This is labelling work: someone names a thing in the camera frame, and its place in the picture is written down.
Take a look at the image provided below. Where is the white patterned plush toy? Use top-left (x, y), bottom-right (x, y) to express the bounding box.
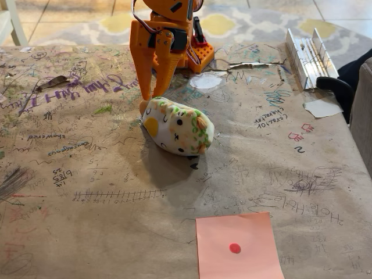
top-left (138, 96), bottom-right (216, 158)

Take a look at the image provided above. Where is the orange robot arm base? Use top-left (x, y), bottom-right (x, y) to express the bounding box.
top-left (185, 16), bottom-right (216, 74)

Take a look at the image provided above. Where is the grey yellow patterned rug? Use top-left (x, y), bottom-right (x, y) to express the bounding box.
top-left (28, 5), bottom-right (372, 71)

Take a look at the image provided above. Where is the dried brown leaf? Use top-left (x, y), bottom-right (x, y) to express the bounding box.
top-left (35, 75), bottom-right (71, 92)

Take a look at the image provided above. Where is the white furniture leg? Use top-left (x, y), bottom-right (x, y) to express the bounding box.
top-left (0, 0), bottom-right (29, 47)

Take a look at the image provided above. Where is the scribbled brown paper table cover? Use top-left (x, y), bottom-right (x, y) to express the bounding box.
top-left (0, 42), bottom-right (372, 279)

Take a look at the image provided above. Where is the black chair armrest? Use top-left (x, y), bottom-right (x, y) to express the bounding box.
top-left (316, 76), bottom-right (356, 125)

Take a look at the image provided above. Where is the dark cloth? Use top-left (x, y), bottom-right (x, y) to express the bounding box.
top-left (338, 48), bottom-right (372, 85)

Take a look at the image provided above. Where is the pink sticky note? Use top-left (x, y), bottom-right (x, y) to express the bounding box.
top-left (195, 212), bottom-right (286, 279)

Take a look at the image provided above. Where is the grey upholstered chair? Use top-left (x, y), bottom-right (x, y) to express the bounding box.
top-left (349, 56), bottom-right (372, 176)

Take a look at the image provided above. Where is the red white black servo cable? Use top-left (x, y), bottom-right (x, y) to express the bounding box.
top-left (131, 0), bottom-right (163, 33)

